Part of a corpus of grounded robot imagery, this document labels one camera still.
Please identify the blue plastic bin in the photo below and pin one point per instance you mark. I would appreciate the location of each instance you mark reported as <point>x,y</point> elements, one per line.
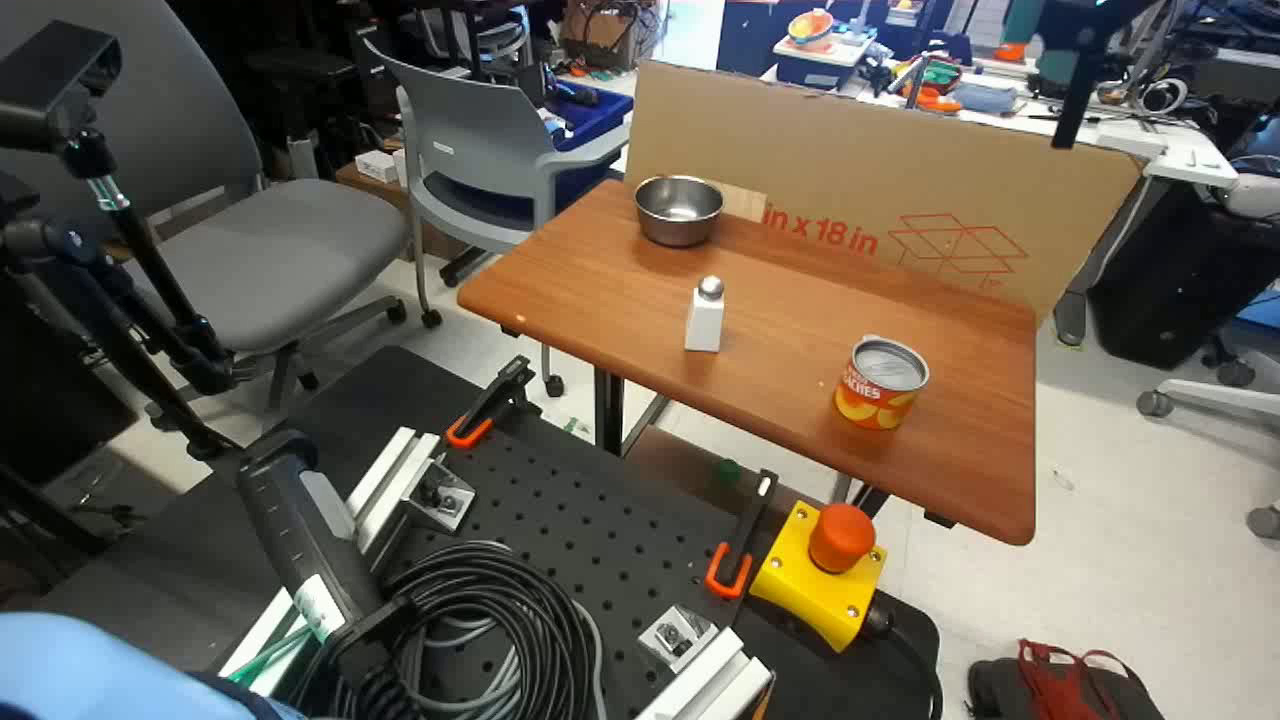
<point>595,113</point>

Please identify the office chair wheel base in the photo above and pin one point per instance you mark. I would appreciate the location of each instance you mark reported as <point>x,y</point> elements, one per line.
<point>1223,396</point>

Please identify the aluminium profile rail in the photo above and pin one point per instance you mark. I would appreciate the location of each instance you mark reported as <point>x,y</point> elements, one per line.
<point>392,481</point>
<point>713,675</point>

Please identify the white background desk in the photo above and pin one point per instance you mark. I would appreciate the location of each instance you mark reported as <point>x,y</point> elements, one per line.
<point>1172,153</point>

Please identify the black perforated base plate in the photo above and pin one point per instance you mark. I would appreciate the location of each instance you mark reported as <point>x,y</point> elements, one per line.
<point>585,514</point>

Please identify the orange and black clamp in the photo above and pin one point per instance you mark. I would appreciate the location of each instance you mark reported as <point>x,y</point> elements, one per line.
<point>486,404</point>
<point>742,543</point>

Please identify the black camera tripod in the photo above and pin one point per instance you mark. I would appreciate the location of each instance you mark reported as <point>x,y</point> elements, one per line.
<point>160,286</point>

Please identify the silver metal bowl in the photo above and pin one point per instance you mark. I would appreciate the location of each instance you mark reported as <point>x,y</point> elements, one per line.
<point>682,220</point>

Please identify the black case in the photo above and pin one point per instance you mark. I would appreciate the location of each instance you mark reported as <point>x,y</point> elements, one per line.
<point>1166,280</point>

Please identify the light blue cloth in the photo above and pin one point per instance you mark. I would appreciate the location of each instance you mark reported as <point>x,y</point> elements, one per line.
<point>95,675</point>

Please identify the orange food can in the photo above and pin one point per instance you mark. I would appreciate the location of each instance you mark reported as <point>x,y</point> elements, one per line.
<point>872,396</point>

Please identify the light grey plastic chair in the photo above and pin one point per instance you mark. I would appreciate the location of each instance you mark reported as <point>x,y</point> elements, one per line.
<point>474,146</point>

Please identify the yellow emergency stop box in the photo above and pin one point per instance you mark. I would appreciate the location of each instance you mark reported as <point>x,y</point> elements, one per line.
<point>812,580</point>

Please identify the black camera on tripod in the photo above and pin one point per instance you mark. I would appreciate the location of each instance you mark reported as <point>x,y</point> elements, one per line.
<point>55,74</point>

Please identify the red and black bag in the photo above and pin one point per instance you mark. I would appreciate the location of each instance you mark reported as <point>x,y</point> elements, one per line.
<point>1061,684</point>

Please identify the black upright pole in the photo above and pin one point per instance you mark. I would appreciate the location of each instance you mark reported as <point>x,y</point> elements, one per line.
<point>1077,83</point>

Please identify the white salt shaker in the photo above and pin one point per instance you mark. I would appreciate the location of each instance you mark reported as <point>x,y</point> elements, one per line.
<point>702,326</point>

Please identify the wooden table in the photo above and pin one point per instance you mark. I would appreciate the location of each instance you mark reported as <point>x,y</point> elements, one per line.
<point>801,360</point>

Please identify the grey padded office chair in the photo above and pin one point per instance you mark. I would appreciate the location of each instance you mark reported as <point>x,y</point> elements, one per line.
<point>274,253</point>

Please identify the brown cardboard board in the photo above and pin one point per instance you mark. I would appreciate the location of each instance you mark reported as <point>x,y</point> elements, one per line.
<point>865,167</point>

